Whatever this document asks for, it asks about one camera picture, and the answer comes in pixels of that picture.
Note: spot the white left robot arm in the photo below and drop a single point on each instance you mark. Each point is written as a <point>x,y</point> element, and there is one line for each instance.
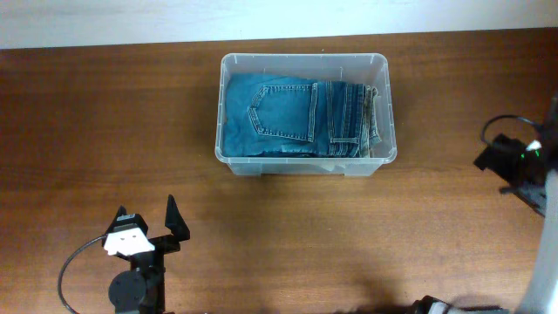
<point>141,289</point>

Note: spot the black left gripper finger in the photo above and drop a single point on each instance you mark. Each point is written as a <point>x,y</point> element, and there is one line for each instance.
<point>121,211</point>
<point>175,222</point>

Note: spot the clear plastic storage bin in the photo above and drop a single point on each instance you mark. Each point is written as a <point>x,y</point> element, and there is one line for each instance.
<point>361,68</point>

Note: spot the dark blue jeans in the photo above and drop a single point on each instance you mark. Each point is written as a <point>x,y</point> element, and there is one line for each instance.
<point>279,116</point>

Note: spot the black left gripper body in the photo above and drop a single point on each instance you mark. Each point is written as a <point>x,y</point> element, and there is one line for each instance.
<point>153,262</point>

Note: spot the light blue jeans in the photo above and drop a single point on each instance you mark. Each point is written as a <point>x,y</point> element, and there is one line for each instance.
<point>370,134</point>

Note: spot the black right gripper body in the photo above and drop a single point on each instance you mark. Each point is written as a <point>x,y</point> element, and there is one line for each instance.
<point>516,188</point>

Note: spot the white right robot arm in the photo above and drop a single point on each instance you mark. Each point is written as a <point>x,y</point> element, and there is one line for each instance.
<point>539,290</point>

